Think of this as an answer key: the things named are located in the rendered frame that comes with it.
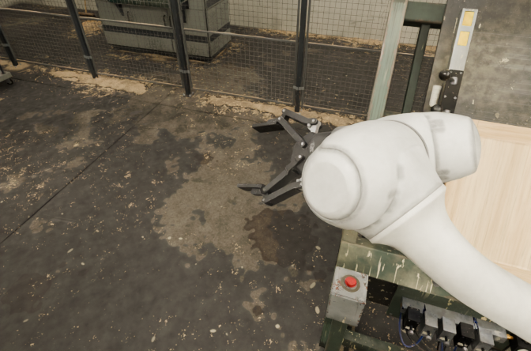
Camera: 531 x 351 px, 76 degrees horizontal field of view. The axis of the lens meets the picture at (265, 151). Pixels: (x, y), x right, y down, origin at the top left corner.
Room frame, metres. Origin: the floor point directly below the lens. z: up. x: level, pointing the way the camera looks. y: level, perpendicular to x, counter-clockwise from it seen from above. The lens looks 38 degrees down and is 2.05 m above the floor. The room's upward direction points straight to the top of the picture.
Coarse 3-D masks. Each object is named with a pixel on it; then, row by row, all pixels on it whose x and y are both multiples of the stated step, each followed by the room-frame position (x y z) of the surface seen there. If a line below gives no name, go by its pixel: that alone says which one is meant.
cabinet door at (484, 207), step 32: (480, 128) 1.04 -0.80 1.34; (512, 128) 1.02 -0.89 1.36; (480, 160) 0.98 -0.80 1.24; (512, 160) 0.95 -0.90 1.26; (448, 192) 0.93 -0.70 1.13; (480, 192) 0.91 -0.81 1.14; (512, 192) 0.89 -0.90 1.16; (480, 224) 0.84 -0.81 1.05; (512, 224) 0.82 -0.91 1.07; (512, 256) 0.75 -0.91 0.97
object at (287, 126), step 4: (280, 116) 0.60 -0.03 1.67; (280, 120) 0.59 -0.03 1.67; (284, 120) 0.58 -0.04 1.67; (284, 124) 0.57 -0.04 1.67; (288, 124) 0.57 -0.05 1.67; (284, 128) 0.56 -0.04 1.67; (288, 128) 0.56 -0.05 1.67; (292, 128) 0.55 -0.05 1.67; (288, 132) 0.55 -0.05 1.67; (292, 132) 0.54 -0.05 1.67; (296, 132) 0.54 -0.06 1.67; (292, 136) 0.53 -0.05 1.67; (296, 136) 0.53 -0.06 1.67; (300, 136) 0.53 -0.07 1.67; (296, 140) 0.52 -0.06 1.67; (300, 140) 0.51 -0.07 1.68; (300, 144) 0.50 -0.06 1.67; (304, 144) 0.50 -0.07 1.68; (304, 148) 0.50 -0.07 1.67
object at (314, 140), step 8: (304, 136) 0.52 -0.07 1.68; (312, 136) 0.51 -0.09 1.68; (320, 136) 0.48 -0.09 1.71; (296, 144) 0.52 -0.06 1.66; (312, 144) 0.47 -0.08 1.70; (320, 144) 0.46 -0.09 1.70; (296, 152) 0.50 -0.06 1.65; (304, 152) 0.49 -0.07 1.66; (312, 152) 0.46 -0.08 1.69; (304, 160) 0.48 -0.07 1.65; (296, 168) 0.47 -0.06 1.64
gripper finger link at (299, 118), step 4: (284, 108) 0.61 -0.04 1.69; (284, 112) 0.60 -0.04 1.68; (288, 112) 0.59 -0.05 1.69; (292, 112) 0.59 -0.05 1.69; (292, 116) 0.58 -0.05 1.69; (296, 116) 0.57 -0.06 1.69; (300, 116) 0.57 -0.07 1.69; (296, 120) 0.57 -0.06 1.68; (300, 120) 0.56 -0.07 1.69; (304, 120) 0.55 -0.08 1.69; (308, 120) 0.55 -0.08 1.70; (312, 120) 0.54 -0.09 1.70; (316, 120) 0.54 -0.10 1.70; (304, 124) 0.56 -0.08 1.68; (312, 124) 0.54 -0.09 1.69; (316, 124) 0.53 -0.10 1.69; (320, 128) 0.54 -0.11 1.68
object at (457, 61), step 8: (472, 24) 1.25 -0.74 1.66; (456, 32) 1.26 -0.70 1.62; (472, 32) 1.23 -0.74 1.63; (456, 40) 1.23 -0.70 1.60; (456, 48) 1.21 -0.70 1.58; (464, 48) 1.20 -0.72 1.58; (456, 56) 1.19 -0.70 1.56; (464, 56) 1.19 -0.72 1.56; (448, 64) 1.21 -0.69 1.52; (456, 64) 1.18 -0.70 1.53; (464, 64) 1.17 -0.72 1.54; (440, 96) 1.15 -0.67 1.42; (440, 104) 1.11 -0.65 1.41
